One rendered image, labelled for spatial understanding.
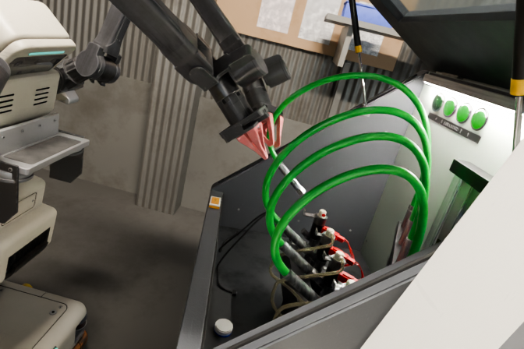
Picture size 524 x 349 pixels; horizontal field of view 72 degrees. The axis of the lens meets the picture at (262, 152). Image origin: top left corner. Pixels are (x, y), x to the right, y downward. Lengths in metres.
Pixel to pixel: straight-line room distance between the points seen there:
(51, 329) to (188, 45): 1.23
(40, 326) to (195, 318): 1.00
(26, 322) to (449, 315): 1.46
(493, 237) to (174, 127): 2.30
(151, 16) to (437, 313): 0.59
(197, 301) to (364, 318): 0.33
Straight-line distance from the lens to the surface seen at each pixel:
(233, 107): 0.74
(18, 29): 0.96
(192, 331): 0.70
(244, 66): 0.72
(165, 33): 0.67
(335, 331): 0.55
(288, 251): 0.68
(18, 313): 1.71
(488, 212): 0.47
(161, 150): 2.66
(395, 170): 0.56
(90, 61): 1.15
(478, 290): 0.45
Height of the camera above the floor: 1.45
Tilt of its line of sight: 19 degrees down
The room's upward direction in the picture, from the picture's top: 14 degrees clockwise
